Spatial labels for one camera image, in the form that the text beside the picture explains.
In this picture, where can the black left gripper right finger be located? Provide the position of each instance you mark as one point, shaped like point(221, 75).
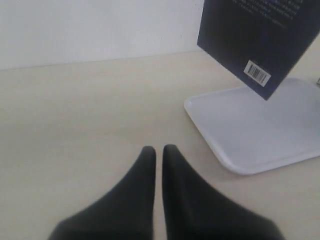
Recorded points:
point(194, 210)

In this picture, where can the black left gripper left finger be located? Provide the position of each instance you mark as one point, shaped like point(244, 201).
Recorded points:
point(124, 213)

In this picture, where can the dark blue book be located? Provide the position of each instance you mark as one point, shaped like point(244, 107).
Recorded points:
point(259, 41)

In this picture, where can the white plastic tray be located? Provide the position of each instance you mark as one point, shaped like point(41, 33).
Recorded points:
point(250, 135)

